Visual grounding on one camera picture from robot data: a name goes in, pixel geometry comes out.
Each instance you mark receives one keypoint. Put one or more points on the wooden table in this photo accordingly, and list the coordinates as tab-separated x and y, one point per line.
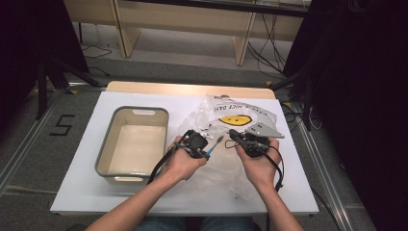
192	89

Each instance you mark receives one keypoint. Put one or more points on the light wooden desk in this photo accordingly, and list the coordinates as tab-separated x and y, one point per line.
179	19

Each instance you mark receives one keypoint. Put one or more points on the metal floor rail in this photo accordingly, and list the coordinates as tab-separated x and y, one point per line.
336	205
19	160

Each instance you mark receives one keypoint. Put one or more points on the black stand legs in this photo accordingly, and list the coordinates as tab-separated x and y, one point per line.
308	96
41	89

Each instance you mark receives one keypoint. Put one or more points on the clear plastic bag yellow face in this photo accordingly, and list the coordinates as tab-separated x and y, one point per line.
224	173

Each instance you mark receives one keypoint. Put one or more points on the blue toothbrush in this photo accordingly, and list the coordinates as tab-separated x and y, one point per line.
214	146

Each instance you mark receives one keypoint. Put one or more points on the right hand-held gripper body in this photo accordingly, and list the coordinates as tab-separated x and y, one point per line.
264	131

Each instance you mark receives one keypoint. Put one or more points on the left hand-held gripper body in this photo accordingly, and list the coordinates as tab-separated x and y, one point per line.
196	141

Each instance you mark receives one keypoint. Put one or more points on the person's left hand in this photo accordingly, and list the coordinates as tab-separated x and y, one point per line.
183	165

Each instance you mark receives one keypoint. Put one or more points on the person's right hand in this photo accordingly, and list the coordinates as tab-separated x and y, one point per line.
261	171

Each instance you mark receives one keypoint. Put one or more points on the beige bin grey rim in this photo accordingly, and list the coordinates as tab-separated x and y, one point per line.
138	150

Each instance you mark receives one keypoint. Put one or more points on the black curtain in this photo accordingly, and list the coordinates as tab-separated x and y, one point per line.
32	38
369	96

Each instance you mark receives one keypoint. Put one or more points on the white table cover board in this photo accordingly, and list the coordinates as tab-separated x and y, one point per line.
80	179

